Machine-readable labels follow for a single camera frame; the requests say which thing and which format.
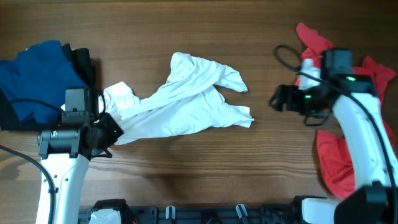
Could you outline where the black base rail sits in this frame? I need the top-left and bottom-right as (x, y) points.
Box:
(77, 199), (302, 224)

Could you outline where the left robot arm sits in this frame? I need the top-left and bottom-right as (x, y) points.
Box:
(36, 87), (124, 223)

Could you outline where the red t-shirt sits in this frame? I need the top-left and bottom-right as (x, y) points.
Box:
(296, 22), (396, 198)

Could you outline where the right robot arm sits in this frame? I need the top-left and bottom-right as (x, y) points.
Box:
(269, 45), (397, 223)

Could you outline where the black folded garment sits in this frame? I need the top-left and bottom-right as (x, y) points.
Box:
(1, 44), (96, 131)

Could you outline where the blue folded shirt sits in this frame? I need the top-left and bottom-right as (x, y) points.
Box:
(1, 40), (86, 124)

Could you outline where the white t-shirt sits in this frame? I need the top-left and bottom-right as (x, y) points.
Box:
(98, 52), (254, 145)

